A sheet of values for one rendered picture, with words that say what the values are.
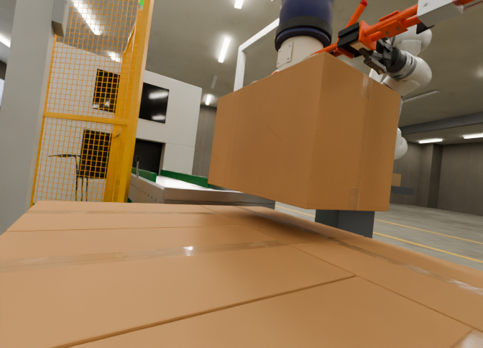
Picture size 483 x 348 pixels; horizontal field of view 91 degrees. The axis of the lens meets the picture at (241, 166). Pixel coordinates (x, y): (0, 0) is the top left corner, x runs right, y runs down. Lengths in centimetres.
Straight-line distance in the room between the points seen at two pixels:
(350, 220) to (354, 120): 91
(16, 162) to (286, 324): 170
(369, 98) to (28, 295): 84
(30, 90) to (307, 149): 161
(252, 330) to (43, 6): 195
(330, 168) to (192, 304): 47
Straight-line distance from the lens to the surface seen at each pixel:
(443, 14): 82
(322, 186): 65
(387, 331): 40
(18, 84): 188
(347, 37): 88
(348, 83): 75
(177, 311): 34
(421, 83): 116
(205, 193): 126
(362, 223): 163
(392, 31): 87
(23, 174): 184
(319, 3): 109
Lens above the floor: 72
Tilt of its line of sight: 2 degrees up
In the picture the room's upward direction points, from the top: 7 degrees clockwise
